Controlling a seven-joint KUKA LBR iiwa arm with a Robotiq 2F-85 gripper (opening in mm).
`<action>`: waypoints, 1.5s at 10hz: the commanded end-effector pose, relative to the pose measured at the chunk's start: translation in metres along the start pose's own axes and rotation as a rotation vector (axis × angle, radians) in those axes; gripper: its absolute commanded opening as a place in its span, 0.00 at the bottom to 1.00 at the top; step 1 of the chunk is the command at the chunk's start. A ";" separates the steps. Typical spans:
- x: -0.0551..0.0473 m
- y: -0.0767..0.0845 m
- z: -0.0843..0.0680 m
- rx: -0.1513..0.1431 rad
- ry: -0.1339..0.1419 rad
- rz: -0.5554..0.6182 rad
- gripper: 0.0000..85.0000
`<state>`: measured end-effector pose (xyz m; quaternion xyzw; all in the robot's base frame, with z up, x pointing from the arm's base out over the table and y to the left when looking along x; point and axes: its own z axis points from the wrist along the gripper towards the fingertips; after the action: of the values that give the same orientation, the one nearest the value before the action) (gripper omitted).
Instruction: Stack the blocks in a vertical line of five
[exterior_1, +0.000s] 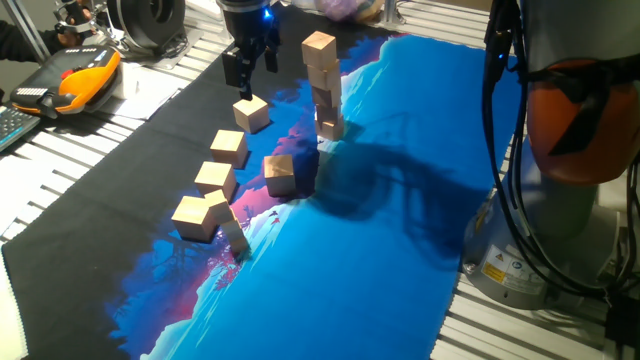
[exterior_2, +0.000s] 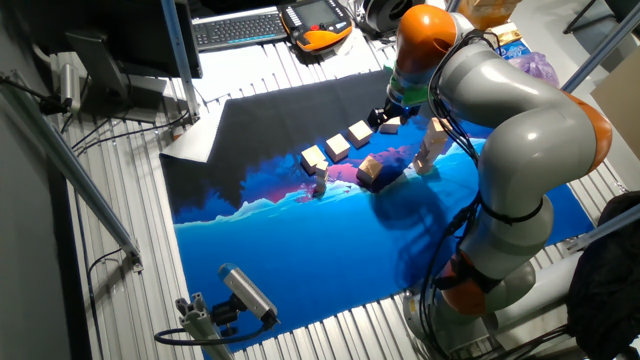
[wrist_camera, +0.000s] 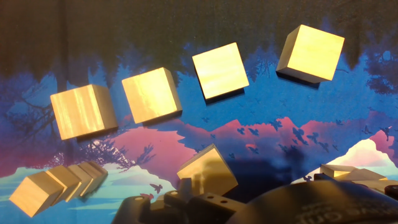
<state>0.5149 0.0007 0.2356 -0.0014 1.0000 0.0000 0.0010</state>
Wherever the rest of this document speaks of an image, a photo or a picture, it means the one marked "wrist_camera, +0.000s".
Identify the large wooden cube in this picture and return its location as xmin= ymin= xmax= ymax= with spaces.
xmin=192 ymin=42 xmax=250 ymax=101
xmin=121 ymin=67 xmax=183 ymax=125
xmin=50 ymin=83 xmax=119 ymax=141
xmin=275 ymin=24 xmax=345 ymax=84
xmin=176 ymin=143 xmax=239 ymax=197

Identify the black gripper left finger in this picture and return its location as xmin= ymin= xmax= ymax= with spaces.
xmin=111 ymin=177 xmax=248 ymax=224

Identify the printed landscape desk mat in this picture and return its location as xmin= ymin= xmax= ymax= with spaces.
xmin=0 ymin=0 xmax=398 ymax=224

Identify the small wooden cube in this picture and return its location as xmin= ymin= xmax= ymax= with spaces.
xmin=77 ymin=161 xmax=103 ymax=194
xmin=8 ymin=170 xmax=65 ymax=218
xmin=88 ymin=161 xmax=109 ymax=187
xmin=67 ymin=164 xmax=94 ymax=197
xmin=45 ymin=164 xmax=83 ymax=203

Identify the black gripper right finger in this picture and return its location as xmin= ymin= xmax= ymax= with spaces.
xmin=384 ymin=185 xmax=398 ymax=200

